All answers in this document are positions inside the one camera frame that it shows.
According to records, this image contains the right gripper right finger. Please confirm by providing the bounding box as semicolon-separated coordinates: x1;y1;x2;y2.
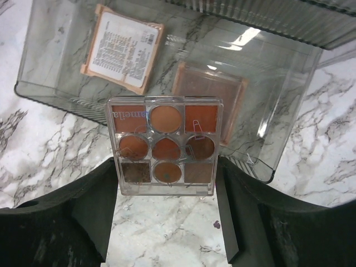
216;157;355;266

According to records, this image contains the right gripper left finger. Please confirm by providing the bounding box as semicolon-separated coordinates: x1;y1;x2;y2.
1;158;118;266

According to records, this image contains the orange eyeshadow palette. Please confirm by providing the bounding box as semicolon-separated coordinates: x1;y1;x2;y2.
105;96;224;196

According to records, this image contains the rose gold clear compact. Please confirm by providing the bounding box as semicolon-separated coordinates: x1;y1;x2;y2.
172;61;248;146

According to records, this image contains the clear acrylic makeup organizer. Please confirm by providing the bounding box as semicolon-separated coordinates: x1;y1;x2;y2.
14;1;355;183

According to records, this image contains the labelled compact box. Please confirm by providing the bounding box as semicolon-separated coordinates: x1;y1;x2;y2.
80;4;165;95

